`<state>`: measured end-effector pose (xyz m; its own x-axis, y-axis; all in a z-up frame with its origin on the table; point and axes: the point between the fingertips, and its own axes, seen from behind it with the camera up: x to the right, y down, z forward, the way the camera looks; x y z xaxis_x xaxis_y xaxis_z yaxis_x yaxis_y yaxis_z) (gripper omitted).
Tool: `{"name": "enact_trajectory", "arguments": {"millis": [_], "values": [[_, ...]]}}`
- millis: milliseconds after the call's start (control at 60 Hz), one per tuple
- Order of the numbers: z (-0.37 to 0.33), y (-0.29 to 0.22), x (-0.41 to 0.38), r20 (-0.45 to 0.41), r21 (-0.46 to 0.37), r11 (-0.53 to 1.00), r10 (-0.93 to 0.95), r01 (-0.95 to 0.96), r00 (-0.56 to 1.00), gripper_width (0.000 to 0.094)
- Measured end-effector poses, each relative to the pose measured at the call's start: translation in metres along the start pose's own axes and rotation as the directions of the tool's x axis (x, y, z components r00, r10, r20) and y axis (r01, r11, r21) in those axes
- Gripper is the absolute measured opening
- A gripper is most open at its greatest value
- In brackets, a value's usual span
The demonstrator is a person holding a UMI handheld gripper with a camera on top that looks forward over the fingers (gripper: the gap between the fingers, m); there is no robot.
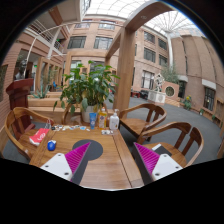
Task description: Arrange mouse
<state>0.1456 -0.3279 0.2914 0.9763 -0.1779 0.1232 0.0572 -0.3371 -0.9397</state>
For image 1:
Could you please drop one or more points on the white statue on pedestal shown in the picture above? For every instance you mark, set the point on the white statue on pedestal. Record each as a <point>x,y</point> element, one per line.
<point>157,96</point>

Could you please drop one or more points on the dark grey mouse pad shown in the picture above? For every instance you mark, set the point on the dark grey mouse pad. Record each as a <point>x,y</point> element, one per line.
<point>94,151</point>

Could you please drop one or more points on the wooden chair behind table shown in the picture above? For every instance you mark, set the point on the wooden chair behind table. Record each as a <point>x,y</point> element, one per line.
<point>69,118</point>

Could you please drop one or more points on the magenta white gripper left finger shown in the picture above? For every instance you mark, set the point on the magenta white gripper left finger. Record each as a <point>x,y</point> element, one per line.
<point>66,165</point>

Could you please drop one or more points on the blue tube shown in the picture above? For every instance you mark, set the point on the blue tube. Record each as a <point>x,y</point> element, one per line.
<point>92,117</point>

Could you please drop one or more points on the dark red wooden podium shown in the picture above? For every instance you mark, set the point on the dark red wooden podium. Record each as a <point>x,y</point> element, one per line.
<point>18,92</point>

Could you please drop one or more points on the wooden armchair far right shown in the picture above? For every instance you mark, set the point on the wooden armchair far right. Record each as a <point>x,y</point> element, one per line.
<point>136,126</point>

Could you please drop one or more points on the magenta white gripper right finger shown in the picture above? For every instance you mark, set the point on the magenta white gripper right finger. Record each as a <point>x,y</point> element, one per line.
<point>153,166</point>

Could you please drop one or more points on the white pump bottle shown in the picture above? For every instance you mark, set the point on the white pump bottle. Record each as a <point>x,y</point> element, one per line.
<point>114,121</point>

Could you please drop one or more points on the wooden armchair left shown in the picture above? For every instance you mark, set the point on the wooden armchair left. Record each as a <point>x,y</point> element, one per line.
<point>23,144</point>

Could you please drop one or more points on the green potted plant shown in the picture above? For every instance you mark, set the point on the green potted plant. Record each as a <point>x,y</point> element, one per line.
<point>82,90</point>

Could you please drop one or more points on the red and white book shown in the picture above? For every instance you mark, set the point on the red and white book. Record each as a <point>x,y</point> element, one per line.
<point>37,138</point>

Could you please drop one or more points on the wooden armchair near right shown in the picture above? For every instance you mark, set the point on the wooden armchair near right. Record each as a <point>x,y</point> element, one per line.
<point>181,139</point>

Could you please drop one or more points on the wooden armchair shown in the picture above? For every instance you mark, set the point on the wooden armchair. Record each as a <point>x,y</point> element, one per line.
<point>136,126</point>
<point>23,144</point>
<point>181,139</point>

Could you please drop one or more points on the yellow liquid bottle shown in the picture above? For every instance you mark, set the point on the yellow liquid bottle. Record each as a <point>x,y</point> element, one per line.
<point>102,119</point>

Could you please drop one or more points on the black notebook on chair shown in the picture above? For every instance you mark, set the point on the black notebook on chair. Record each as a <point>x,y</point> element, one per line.
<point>159,149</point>

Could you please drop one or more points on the wooden pillar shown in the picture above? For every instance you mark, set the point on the wooden pillar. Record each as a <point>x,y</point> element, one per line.
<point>124,42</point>

